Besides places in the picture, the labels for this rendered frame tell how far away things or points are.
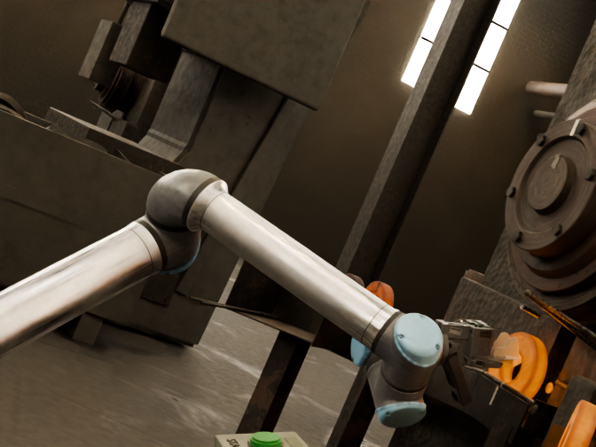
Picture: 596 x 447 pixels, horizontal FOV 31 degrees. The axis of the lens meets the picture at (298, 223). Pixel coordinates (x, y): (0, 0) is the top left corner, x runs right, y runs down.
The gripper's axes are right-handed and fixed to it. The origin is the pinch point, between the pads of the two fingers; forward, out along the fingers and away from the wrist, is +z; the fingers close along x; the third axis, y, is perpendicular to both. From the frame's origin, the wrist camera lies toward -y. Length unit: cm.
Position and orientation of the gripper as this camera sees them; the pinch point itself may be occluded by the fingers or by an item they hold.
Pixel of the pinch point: (520, 360)
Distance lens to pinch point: 224.5
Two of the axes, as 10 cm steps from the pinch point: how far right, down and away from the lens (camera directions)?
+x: -3.2, -1.7, 9.3
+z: 9.4, 0.9, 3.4
